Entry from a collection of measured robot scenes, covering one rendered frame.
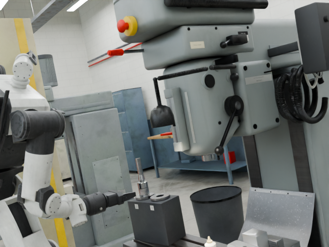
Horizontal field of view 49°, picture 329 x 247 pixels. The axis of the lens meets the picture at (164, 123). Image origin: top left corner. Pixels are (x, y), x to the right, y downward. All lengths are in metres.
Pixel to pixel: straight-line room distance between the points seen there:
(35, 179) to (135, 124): 7.38
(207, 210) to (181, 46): 2.24
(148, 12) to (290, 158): 0.82
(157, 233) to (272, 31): 0.96
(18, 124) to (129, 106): 7.39
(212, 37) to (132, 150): 7.42
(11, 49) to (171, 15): 1.88
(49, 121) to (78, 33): 10.19
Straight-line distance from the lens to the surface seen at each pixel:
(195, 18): 1.17
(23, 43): 2.86
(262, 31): 1.43
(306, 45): 1.25
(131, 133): 8.51
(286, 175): 1.58
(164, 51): 1.20
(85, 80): 11.13
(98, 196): 1.59
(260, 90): 1.35
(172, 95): 1.19
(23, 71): 1.36
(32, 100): 1.35
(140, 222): 1.71
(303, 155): 1.51
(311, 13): 1.24
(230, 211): 3.23
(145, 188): 1.70
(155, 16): 1.10
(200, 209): 3.24
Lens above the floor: 1.50
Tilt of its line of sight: 3 degrees down
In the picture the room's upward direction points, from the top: 10 degrees counter-clockwise
